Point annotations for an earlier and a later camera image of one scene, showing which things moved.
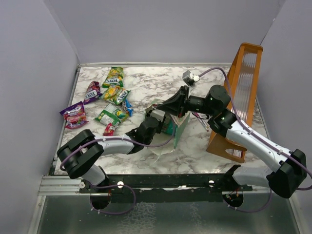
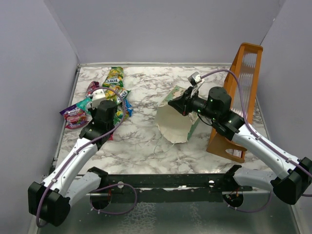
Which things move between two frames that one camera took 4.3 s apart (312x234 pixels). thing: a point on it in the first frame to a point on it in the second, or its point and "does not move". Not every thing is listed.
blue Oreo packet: x=129 y=107 does not move
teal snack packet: x=168 y=126 to x=83 y=104
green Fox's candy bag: x=115 y=94 does not move
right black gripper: x=178 y=104 does not move
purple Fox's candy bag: x=92 y=92 does not move
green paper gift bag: x=179 y=123 to x=171 y=122
